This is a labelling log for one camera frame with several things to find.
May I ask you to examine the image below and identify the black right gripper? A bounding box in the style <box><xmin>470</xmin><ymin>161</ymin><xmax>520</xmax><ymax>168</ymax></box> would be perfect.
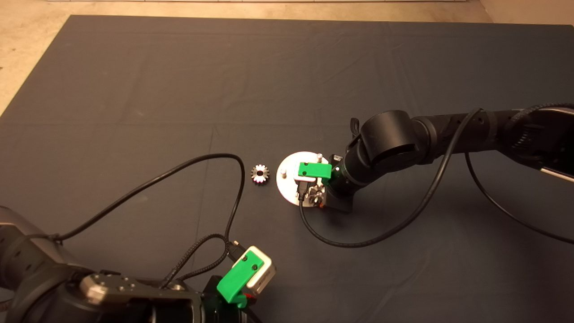
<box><xmin>319</xmin><ymin>164</ymin><xmax>355</xmax><ymax>213</ymax></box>

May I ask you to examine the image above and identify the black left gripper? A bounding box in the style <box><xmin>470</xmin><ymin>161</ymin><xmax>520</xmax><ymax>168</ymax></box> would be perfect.
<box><xmin>205</xmin><ymin>276</ymin><xmax>261</xmax><ymax>323</ymax></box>

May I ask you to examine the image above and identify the round metal carrier plate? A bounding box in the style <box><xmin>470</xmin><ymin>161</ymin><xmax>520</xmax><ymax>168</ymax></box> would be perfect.
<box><xmin>277</xmin><ymin>151</ymin><xmax>330</xmax><ymax>207</ymax></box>

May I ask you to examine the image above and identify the dark grey table cloth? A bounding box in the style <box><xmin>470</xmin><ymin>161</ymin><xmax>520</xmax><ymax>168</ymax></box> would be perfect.
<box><xmin>0</xmin><ymin>16</ymin><xmax>574</xmax><ymax>323</ymax></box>

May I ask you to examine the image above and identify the bright green camera mount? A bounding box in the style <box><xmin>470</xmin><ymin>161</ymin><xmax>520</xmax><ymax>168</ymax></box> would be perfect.
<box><xmin>217</xmin><ymin>250</ymin><xmax>264</xmax><ymax>309</ymax></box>
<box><xmin>297</xmin><ymin>161</ymin><xmax>333</xmax><ymax>187</ymax></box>

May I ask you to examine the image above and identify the smooth black cable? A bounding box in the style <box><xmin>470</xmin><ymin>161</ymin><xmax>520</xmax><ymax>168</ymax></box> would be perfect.
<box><xmin>52</xmin><ymin>153</ymin><xmax>246</xmax><ymax>252</ymax></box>
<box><xmin>298</xmin><ymin>108</ymin><xmax>574</xmax><ymax>248</ymax></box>

